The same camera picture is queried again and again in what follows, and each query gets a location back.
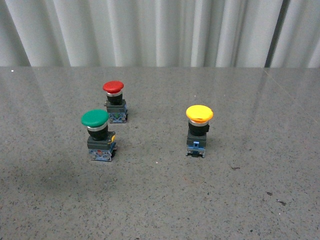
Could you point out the yellow mushroom push button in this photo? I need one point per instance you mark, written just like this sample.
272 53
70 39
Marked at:
198 127

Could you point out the red mushroom push button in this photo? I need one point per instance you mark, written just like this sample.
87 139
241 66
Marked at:
115 105

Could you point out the green mushroom push button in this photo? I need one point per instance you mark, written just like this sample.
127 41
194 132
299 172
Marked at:
101 142

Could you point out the white pleated curtain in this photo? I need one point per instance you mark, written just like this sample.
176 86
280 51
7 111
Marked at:
160 33

